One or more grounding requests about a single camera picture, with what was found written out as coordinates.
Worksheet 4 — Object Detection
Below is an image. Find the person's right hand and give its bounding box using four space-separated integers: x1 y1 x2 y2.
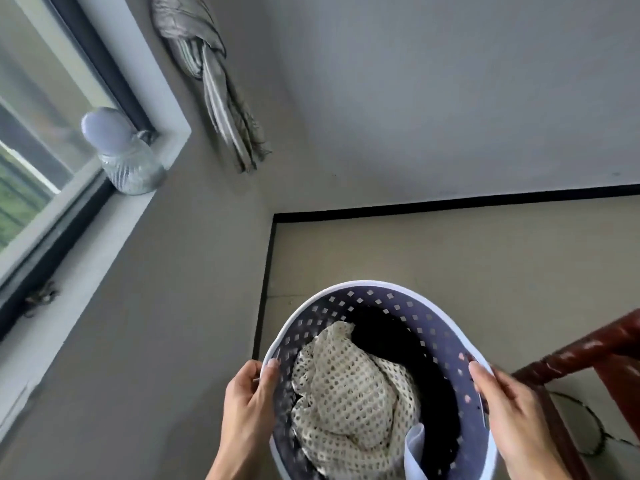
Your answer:
468 361 573 480

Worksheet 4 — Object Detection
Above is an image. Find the person's left hand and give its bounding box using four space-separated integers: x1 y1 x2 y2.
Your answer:
220 359 281 467

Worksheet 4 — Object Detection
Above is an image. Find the white cloth piece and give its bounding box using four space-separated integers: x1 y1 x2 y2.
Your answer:
403 423 428 480

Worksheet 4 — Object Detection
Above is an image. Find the cream crochet knit garment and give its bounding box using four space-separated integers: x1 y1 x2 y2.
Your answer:
290 321 422 480

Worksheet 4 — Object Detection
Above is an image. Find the black garment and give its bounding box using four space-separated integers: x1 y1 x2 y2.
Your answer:
345 305 462 480

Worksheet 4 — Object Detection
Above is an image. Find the window latch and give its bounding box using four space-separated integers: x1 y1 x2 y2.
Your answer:
22 281 60 318

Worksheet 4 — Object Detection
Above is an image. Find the person's left forearm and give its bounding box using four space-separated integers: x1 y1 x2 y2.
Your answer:
205 441 258 480

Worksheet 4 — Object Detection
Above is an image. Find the red wooden chair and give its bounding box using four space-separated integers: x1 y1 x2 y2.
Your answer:
511 309 640 480

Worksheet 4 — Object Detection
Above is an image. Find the white perforated laundry basket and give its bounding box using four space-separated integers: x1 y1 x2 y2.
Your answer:
260 281 501 480

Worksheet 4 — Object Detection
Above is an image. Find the black badminton racket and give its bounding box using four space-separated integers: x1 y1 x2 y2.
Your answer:
547 390 640 458

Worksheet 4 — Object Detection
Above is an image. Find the grey knotted curtain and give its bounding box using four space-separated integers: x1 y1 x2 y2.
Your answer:
150 0 272 174

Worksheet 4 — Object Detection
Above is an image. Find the window with dark frame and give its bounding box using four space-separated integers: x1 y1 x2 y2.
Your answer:
0 0 160 340

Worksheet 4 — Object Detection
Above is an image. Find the glass jar with white lid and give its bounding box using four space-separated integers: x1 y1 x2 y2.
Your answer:
81 107 166 196

